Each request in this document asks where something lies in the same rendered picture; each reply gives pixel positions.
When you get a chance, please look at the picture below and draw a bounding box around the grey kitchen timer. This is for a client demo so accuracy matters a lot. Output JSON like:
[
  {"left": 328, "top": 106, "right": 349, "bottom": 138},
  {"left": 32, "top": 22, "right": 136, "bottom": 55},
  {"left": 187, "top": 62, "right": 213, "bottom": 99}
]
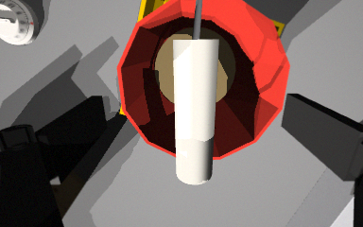
[{"left": 0, "top": 0, "right": 39, "bottom": 44}]

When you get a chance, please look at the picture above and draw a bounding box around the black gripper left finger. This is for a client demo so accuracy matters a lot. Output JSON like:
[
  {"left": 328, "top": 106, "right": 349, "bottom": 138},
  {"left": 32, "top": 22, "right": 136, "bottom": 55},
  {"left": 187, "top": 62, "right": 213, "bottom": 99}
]
[{"left": 0, "top": 96, "right": 107, "bottom": 227}]

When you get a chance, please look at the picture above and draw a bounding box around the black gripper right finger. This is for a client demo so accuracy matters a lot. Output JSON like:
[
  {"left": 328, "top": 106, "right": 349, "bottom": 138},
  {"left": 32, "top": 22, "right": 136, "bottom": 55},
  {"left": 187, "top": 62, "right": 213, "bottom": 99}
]
[{"left": 281, "top": 94, "right": 363, "bottom": 227}]

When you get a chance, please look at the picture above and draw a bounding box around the yellow shallow tray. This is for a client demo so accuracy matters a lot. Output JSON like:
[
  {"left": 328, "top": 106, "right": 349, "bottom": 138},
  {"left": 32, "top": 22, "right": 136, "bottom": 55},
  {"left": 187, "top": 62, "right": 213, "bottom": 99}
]
[{"left": 120, "top": 0, "right": 284, "bottom": 115}]

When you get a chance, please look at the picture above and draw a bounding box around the brown wooden crate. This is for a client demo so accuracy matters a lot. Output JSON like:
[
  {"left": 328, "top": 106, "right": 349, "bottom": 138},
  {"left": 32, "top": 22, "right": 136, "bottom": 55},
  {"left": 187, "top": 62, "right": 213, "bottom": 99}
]
[{"left": 51, "top": 170, "right": 86, "bottom": 219}]

